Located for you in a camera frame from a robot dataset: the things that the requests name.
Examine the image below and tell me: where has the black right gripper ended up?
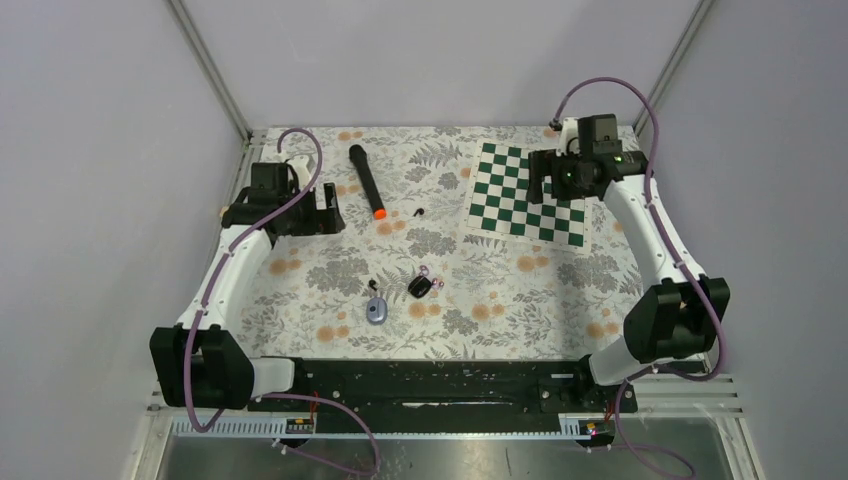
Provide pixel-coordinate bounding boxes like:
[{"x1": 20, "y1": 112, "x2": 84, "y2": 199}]
[{"x1": 525, "y1": 148, "x2": 596, "y2": 205}]

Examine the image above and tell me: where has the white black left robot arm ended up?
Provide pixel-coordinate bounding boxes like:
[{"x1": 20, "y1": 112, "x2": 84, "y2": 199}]
[{"x1": 149, "y1": 154, "x2": 345, "y2": 411}]

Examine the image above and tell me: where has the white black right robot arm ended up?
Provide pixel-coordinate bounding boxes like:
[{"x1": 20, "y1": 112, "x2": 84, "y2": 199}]
[{"x1": 527, "y1": 114, "x2": 730, "y2": 412}]

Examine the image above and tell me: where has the lavender earbuds case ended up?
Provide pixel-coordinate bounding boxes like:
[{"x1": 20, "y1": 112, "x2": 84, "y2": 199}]
[{"x1": 366, "y1": 297, "x2": 388, "y2": 325}]

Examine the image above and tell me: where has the green white chessboard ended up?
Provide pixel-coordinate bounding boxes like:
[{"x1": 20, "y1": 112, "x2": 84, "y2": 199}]
[{"x1": 459, "y1": 138, "x2": 593, "y2": 254}]

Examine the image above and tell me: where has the floral tablecloth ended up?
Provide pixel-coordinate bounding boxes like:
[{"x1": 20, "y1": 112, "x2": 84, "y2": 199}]
[{"x1": 237, "y1": 127, "x2": 642, "y2": 360}]

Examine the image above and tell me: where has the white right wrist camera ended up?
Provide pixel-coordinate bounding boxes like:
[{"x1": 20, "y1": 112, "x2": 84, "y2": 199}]
[{"x1": 557, "y1": 117, "x2": 579, "y2": 156}]

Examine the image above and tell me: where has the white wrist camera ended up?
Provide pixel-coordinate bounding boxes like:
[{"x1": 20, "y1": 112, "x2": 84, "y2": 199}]
[
  {"x1": 557, "y1": 117, "x2": 579, "y2": 156},
  {"x1": 285, "y1": 154, "x2": 316, "y2": 190}
]

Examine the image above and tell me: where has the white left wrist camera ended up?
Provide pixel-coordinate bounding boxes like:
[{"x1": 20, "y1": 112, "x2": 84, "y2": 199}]
[{"x1": 285, "y1": 154, "x2": 316, "y2": 190}]

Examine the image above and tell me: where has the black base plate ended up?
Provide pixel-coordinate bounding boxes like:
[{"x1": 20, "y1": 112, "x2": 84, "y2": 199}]
[{"x1": 246, "y1": 357, "x2": 640, "y2": 435}]

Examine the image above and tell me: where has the white slotted cable duct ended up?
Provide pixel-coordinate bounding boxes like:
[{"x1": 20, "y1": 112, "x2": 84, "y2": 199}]
[{"x1": 170, "y1": 413, "x2": 598, "y2": 440}]

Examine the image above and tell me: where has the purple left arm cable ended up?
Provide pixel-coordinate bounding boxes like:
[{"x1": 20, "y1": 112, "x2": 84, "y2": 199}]
[{"x1": 183, "y1": 127, "x2": 325, "y2": 435}]

